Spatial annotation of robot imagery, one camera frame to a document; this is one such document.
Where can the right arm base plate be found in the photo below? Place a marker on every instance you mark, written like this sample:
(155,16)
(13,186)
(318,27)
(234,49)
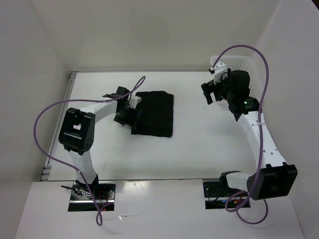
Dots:
(215,198)

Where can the white plastic mesh basket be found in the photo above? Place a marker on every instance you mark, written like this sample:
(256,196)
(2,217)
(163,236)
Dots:
(244,63)

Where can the black shorts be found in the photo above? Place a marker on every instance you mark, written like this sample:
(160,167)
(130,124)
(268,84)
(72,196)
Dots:
(157,114)

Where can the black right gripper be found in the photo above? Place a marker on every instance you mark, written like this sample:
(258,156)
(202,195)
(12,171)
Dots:
(209,88)

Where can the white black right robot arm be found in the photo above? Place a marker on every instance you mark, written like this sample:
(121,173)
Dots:
(274,177)

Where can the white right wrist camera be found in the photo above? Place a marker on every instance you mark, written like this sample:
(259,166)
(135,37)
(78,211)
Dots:
(217,71)

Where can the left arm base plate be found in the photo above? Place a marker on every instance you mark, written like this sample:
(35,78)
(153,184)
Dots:
(81,200)

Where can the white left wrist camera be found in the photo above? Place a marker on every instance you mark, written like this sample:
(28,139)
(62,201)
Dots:
(134,101)

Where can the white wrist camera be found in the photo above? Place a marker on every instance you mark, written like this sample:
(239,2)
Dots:
(217,71)
(134,101)

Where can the aluminium table edge rail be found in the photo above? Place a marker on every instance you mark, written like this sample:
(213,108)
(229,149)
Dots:
(47,166)

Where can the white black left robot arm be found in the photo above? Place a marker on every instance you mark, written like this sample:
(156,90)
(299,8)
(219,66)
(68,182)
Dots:
(78,131)

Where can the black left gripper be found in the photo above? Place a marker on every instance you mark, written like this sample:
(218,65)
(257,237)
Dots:
(130,120)

